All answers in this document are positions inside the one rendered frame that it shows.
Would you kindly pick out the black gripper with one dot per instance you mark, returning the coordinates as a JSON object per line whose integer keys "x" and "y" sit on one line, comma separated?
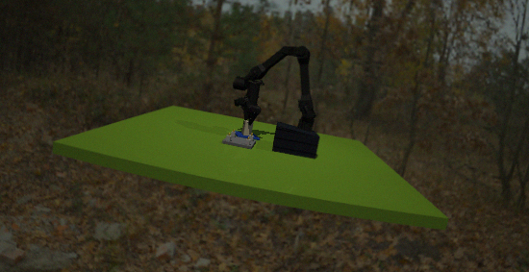
{"x": 252, "y": 110}

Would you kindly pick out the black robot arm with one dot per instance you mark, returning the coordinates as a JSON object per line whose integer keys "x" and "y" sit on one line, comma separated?
{"x": 306, "y": 105}

